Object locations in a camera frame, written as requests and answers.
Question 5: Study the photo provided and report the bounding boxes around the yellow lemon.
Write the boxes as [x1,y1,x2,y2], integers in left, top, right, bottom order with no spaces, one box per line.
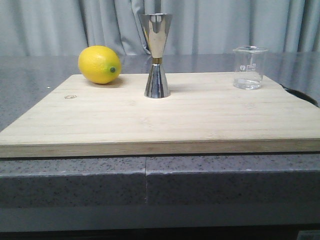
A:
[78,45,122,84]

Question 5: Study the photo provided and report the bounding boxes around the steel double jigger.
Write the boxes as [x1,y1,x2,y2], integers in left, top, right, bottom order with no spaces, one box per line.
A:
[139,13,173,99]

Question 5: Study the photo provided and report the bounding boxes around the clear glass beaker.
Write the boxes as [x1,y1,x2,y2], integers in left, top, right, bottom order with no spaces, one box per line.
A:
[233,45,268,90]

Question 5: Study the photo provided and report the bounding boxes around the wooden cutting board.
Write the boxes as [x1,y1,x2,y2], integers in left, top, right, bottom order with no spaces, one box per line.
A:
[0,72,320,158]

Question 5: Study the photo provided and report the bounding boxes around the grey curtain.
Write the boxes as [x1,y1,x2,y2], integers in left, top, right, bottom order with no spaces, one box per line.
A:
[0,0,320,56]

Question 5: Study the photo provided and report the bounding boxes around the black cutting board handle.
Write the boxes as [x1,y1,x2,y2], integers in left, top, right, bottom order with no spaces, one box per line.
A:
[281,84,319,107]

